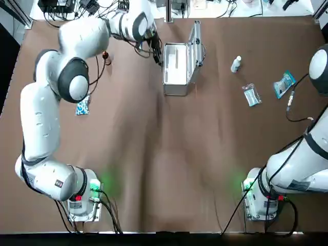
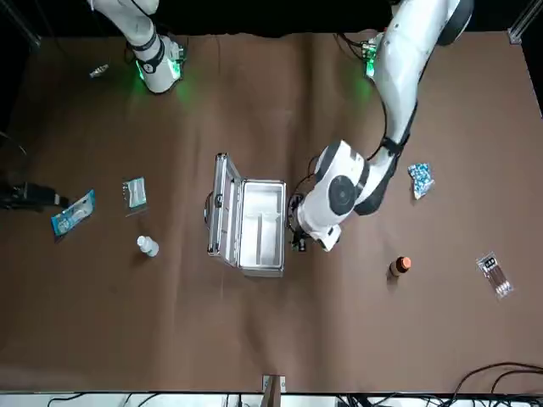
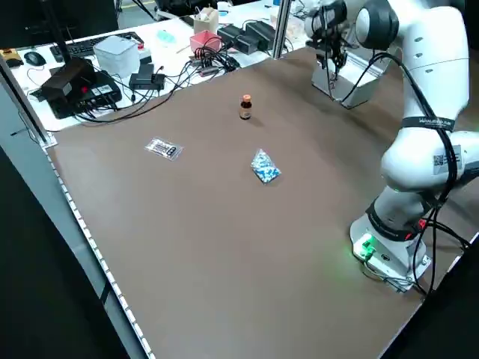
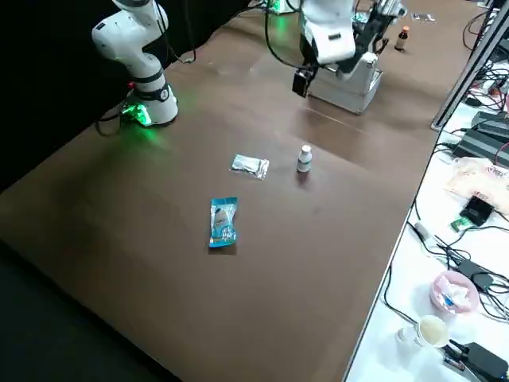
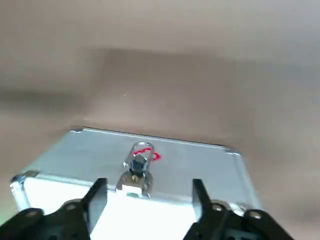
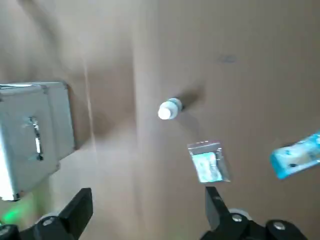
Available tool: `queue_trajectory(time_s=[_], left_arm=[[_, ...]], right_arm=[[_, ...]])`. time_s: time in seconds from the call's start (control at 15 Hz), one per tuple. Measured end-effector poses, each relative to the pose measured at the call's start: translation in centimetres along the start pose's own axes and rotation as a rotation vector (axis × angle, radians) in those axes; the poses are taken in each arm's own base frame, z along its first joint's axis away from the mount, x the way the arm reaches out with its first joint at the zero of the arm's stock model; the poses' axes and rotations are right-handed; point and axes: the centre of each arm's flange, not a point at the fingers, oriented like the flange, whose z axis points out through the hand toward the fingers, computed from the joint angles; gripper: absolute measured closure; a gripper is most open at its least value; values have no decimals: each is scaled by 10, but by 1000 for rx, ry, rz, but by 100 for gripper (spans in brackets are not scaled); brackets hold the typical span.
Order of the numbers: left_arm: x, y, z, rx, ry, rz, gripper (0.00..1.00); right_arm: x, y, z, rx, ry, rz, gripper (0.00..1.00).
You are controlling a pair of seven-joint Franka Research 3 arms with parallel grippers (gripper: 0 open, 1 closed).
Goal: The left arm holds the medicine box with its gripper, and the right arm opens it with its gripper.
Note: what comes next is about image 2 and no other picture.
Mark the clear cotton swab packet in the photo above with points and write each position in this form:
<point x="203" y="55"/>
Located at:
<point x="495" y="275"/>

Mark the brown bottle orange cap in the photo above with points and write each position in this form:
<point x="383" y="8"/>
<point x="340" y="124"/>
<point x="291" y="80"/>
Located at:
<point x="399" y="267"/>

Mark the small white plastic bottle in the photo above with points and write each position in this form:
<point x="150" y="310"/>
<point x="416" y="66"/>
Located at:
<point x="148" y="246"/>

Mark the silver aluminium medicine case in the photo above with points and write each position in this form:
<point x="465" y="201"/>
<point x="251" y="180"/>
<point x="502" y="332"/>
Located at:
<point x="261" y="220"/>

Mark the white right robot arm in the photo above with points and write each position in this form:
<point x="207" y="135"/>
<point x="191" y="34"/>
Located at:
<point x="152" y="63"/>

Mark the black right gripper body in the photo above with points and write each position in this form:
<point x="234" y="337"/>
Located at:
<point x="34" y="194"/>

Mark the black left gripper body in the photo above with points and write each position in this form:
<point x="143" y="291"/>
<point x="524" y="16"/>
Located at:
<point x="300" y="246"/>

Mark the aluminium frame post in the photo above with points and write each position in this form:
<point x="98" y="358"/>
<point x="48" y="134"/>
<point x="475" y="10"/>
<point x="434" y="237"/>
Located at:
<point x="273" y="392"/>

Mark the blue printed packet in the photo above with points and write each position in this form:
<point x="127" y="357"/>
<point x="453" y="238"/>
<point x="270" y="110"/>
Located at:
<point x="73" y="215"/>

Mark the blue white capsule packet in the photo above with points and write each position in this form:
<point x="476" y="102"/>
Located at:
<point x="421" y="180"/>

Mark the aluminium frame rail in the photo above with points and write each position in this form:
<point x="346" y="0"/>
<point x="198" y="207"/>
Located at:
<point x="522" y="21"/>

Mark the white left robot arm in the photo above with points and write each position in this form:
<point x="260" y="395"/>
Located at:
<point x="399" y="63"/>

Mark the silver foil packet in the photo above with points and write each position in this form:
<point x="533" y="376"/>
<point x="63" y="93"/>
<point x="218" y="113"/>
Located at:
<point x="136" y="196"/>

